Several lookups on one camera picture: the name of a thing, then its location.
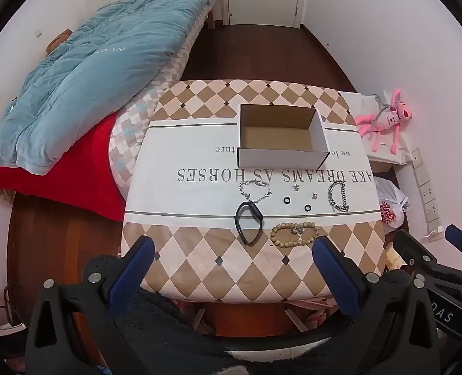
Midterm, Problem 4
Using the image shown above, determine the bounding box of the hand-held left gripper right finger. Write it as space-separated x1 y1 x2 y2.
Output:
311 235 440 375

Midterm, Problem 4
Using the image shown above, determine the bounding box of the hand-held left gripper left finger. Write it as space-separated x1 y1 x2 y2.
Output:
25 235 156 375

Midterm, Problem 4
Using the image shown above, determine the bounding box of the wooden bead bracelet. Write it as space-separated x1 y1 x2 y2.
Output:
270 222 319 248

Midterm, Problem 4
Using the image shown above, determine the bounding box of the thick silver chain bracelet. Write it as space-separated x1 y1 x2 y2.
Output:
328 180 351 213

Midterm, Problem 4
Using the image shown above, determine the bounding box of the white plastic bag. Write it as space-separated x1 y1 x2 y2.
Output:
374 176 410 229

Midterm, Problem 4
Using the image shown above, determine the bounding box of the red blanket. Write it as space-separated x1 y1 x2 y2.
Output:
0 115 126 221

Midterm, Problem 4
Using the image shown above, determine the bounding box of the checkered printed tablecloth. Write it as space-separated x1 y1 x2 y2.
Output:
121 79 386 304

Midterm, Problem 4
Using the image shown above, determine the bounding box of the pink plush toy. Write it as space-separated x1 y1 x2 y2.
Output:
354 89 415 155

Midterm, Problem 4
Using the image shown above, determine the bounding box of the white carton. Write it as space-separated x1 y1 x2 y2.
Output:
338 91 413 165

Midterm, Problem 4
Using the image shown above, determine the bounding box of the blue quilt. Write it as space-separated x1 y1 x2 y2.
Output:
0 0 221 174

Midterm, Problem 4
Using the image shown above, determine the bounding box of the white wall socket strip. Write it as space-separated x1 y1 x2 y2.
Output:
411 147 444 239

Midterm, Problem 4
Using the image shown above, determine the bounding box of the wooden table frame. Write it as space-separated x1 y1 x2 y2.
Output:
176 299 333 338

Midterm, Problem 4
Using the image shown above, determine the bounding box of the wooden bed frame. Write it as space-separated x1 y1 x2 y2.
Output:
205 0 218 30

